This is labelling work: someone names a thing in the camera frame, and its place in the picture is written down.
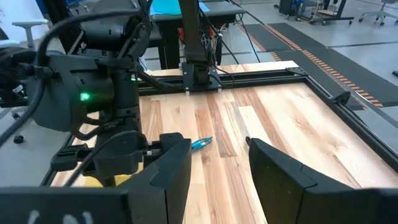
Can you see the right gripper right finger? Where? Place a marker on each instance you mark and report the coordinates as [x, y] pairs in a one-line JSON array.
[[295, 196]]

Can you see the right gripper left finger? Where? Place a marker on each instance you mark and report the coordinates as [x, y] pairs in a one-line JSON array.
[[155, 199]]

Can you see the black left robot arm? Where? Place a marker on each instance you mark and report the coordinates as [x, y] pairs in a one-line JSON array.
[[62, 93]]

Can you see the yellow plastic tray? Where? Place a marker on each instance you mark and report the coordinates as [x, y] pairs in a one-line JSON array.
[[122, 180]]

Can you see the black clamp hook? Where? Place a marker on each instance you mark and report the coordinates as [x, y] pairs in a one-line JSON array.
[[341, 98]]

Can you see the black hazard-striped floor mat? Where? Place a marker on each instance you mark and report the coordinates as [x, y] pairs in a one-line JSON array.
[[357, 71], [267, 37]]

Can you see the white office chair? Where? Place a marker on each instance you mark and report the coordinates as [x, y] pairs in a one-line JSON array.
[[29, 26]]

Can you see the black workbench cart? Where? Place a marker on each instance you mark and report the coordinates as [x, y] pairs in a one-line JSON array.
[[311, 11]]

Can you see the grey office chair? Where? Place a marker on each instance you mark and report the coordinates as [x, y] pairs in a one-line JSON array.
[[381, 12]]

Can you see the black aluminium table frame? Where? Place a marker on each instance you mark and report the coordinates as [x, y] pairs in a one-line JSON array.
[[264, 79]]

